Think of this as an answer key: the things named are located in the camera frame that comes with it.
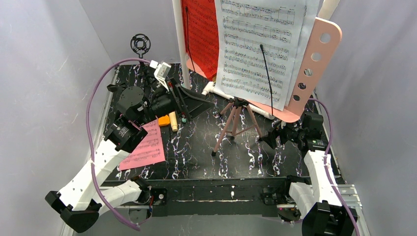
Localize red folder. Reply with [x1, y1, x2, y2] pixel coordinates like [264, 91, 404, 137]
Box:
[181, 0, 219, 81]

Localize white PVC pipe frame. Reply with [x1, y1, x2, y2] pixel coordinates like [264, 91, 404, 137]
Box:
[172, 0, 342, 122]

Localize pink sheet music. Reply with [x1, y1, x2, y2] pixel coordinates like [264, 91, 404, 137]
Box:
[119, 120, 165, 171]

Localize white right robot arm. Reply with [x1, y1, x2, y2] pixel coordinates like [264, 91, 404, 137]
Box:
[260, 112, 360, 236]

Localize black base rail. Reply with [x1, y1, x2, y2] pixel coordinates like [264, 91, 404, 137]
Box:
[143, 176, 327, 217]

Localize black tripod shock mount stand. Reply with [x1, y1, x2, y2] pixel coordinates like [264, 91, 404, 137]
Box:
[129, 33, 157, 86]

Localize white sheet music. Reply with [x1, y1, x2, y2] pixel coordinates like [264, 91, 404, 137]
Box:
[215, 0, 320, 110]

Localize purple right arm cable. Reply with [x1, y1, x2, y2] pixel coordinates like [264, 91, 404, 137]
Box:
[309, 97, 360, 236]

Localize orange tape measure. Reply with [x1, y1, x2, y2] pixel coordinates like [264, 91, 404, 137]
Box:
[158, 115, 170, 127]

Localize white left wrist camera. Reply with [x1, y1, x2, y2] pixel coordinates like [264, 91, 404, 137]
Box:
[149, 60, 171, 90]

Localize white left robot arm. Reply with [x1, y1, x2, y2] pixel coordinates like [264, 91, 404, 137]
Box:
[45, 83, 214, 233]

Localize pink music stand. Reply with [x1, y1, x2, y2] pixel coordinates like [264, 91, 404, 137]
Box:
[185, 17, 343, 157]

